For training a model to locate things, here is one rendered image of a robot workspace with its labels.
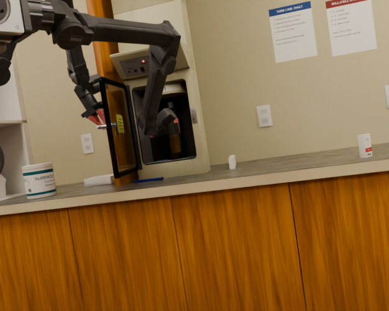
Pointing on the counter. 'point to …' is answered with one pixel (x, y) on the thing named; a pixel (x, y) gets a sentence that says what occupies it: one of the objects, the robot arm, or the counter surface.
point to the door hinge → (134, 127)
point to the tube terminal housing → (183, 168)
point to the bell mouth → (173, 89)
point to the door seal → (111, 126)
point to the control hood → (182, 59)
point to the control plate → (136, 66)
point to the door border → (110, 130)
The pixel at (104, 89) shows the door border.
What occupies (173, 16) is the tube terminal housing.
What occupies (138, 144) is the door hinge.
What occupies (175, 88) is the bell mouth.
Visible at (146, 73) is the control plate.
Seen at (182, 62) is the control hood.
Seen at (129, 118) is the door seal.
